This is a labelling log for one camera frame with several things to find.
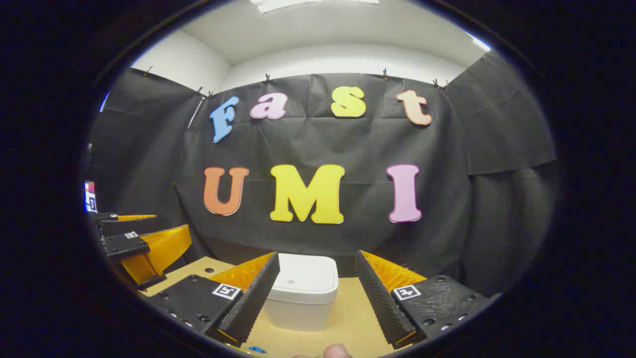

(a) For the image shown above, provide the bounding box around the black backdrop cloth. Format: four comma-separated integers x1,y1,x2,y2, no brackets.
89,50,557,299

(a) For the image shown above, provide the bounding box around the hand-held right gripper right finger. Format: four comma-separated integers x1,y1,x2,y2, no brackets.
354,250,502,350

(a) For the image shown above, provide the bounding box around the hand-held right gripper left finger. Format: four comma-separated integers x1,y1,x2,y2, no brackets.
147,251,281,349

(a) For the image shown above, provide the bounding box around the wooden desktop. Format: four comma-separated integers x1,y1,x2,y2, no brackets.
141,256,423,358

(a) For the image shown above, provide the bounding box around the ceiling light panel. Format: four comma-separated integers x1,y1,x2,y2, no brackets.
251,0,379,13

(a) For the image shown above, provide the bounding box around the white desktop garbage bin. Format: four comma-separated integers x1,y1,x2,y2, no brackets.
263,253,339,332

